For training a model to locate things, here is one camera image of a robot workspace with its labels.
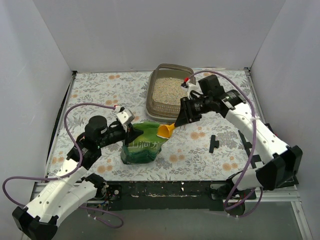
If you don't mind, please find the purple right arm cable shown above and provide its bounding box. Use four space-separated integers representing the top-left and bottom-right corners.
186 70 264 218

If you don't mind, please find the small black plastic clip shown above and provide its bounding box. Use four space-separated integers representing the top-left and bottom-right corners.
209 135 220 153

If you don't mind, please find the green litter bag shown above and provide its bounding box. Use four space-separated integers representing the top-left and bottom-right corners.
120 121 168 165

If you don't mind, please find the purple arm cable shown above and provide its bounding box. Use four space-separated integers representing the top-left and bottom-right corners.
2 103 124 229
186 70 264 218

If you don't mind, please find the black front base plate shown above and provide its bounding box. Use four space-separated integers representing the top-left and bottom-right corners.
99 180 251 211

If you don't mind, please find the brown plastic litter box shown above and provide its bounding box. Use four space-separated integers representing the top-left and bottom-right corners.
146 63 194 123

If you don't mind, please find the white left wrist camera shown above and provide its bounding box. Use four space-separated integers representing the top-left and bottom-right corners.
116 109 135 132

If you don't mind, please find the floral patterned table mat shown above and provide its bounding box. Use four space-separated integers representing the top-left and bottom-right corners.
46 71 248 181

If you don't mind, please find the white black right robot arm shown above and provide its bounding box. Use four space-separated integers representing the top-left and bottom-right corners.
174 74 303 199

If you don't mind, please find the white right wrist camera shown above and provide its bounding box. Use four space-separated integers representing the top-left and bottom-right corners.
180 77 198 99

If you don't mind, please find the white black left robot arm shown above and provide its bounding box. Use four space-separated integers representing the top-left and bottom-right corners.
12 111 143 240

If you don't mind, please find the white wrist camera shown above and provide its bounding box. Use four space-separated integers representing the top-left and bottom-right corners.
116 109 135 132
180 77 198 99

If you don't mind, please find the orange plastic scoop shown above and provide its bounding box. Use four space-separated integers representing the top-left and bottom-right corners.
156 123 176 139

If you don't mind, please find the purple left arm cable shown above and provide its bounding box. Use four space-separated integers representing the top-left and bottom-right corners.
2 103 124 229

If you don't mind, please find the black white checkerboard plate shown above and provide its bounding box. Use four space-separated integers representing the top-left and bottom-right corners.
238 130 299 189

